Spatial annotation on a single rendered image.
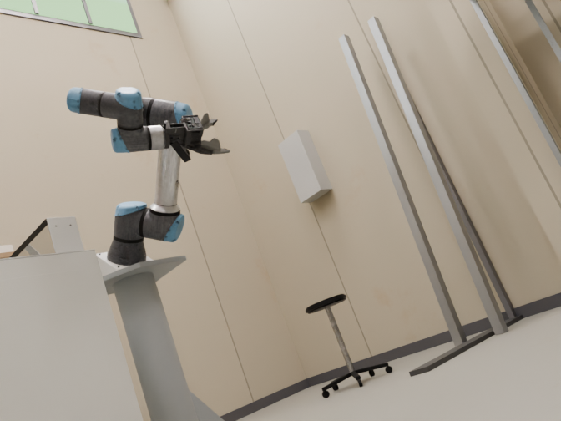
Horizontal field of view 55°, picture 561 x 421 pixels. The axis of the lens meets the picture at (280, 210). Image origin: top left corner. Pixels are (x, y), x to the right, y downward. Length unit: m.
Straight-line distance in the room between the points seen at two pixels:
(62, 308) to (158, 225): 0.59
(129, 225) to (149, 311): 0.34
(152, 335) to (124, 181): 3.00
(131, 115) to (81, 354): 0.68
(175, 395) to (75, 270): 0.64
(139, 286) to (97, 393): 0.61
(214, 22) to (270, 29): 0.86
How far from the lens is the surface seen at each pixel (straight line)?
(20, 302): 1.61
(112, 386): 1.64
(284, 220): 5.15
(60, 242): 1.79
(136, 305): 2.10
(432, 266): 3.65
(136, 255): 2.16
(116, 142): 1.66
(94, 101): 1.66
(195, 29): 6.30
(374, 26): 4.20
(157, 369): 2.07
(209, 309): 4.84
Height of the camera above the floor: 0.30
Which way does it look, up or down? 15 degrees up
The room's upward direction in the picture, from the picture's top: 21 degrees counter-clockwise
